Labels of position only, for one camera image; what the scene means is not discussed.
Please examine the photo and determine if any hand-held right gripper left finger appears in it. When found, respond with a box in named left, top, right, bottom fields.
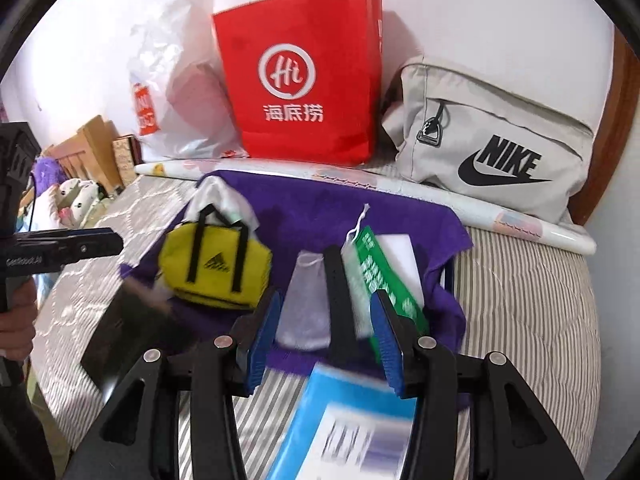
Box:
left=62, top=287, right=285, bottom=480

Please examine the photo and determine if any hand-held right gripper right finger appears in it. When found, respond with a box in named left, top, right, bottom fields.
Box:
left=370, top=289, right=586, bottom=480

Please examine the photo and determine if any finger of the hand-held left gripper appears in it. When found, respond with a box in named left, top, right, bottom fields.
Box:
left=15, top=226, right=124, bottom=277

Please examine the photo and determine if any white mesh drawstring pouch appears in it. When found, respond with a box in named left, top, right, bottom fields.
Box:
left=276, top=252, right=334, bottom=352

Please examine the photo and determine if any green printed packet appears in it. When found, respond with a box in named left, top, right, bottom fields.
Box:
left=342, top=204, right=431, bottom=357

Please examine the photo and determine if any yellow mini duffel bag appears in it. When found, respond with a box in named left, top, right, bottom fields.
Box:
left=159, top=205, right=273, bottom=309

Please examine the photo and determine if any person's left hand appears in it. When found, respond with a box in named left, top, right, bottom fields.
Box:
left=0, top=279, right=39, bottom=362

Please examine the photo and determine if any purple plush toy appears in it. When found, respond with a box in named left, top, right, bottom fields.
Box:
left=30, top=157, right=62, bottom=187

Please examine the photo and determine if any white spotted cloth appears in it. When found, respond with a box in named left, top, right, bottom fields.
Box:
left=54, top=177, right=102, bottom=227

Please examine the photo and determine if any brown cardboard box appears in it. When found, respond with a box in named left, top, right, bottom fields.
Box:
left=75, top=115, right=126, bottom=196

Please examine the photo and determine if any blue and white booklet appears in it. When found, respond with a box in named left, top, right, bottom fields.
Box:
left=280, top=362, right=418, bottom=480

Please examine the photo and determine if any dark flat box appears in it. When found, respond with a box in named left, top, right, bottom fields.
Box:
left=80, top=280, right=197, bottom=397

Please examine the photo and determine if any purple towel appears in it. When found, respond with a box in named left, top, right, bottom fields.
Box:
left=120, top=170, right=473, bottom=406

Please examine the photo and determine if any white plastic shopping bag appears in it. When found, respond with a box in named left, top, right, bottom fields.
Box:
left=127, top=0, right=249, bottom=161

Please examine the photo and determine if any rolled white printed paper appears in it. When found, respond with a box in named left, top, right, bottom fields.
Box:
left=134, top=157, right=598, bottom=256

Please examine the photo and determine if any grey fabric bag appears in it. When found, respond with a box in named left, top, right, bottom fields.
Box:
left=382, top=56, right=596, bottom=223

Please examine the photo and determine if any red paper bag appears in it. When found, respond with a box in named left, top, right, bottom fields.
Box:
left=212, top=0, right=385, bottom=166

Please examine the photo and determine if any brown wooden headboard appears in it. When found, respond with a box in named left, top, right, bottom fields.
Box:
left=570, top=30, right=640, bottom=226

